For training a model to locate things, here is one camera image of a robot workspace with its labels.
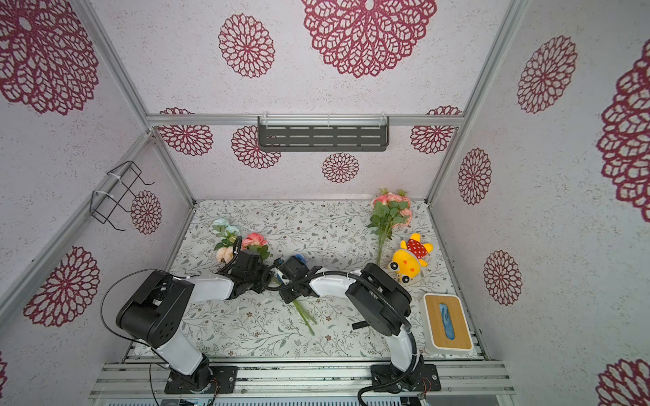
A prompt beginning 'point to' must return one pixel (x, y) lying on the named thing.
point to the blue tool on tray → (447, 320)
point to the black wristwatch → (360, 325)
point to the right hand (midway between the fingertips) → (282, 288)
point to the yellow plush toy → (409, 259)
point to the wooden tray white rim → (434, 335)
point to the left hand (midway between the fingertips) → (278, 271)
